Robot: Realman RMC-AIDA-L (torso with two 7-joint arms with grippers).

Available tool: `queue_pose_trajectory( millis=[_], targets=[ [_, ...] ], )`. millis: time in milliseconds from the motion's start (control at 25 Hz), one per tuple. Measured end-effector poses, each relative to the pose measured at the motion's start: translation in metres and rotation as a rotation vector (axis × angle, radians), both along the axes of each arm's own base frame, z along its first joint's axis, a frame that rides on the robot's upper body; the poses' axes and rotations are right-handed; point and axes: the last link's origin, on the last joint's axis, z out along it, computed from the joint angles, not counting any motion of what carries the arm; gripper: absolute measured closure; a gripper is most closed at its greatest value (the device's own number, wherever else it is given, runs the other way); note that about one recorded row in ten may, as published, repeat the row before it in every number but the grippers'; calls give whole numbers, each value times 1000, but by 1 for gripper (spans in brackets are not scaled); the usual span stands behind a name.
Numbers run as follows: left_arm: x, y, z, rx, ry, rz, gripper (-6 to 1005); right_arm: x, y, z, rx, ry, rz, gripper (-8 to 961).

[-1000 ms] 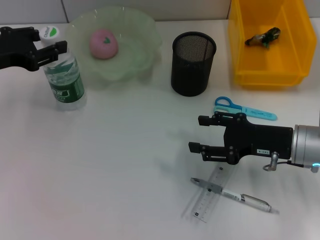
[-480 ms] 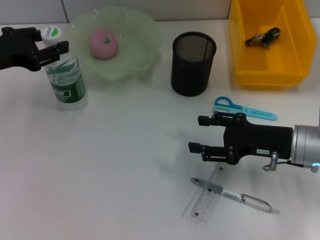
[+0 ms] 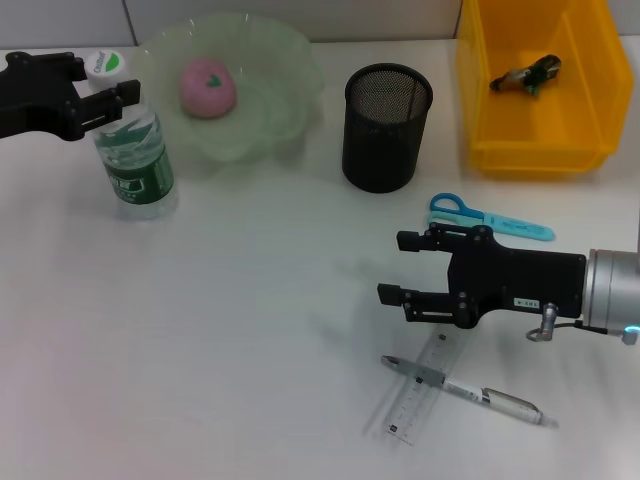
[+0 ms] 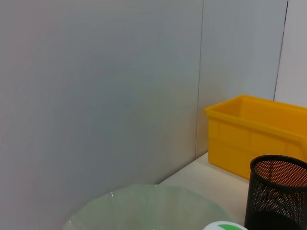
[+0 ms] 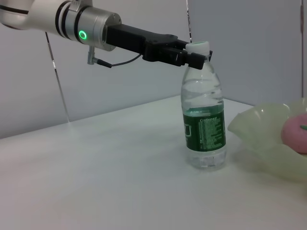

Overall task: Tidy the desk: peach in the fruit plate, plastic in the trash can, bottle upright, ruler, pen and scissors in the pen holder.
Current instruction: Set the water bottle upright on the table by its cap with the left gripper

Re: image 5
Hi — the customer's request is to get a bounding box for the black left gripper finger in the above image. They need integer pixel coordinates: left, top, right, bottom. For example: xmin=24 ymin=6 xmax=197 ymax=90
xmin=177 ymin=39 xmax=213 ymax=62
xmin=165 ymin=46 xmax=205 ymax=70

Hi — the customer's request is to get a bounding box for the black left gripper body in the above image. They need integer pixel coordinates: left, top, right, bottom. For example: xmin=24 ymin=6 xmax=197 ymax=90
xmin=106 ymin=23 xmax=180 ymax=64

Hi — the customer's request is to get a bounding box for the clear green-label water bottle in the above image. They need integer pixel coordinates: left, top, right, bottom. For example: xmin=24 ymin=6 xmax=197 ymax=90
xmin=181 ymin=41 xmax=227 ymax=170

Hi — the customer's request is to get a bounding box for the pink peach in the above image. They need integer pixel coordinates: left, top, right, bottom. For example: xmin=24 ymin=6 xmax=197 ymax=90
xmin=281 ymin=114 xmax=307 ymax=154

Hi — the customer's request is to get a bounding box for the green glass fruit plate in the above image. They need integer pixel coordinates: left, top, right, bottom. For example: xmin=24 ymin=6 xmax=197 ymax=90
xmin=227 ymin=97 xmax=307 ymax=179

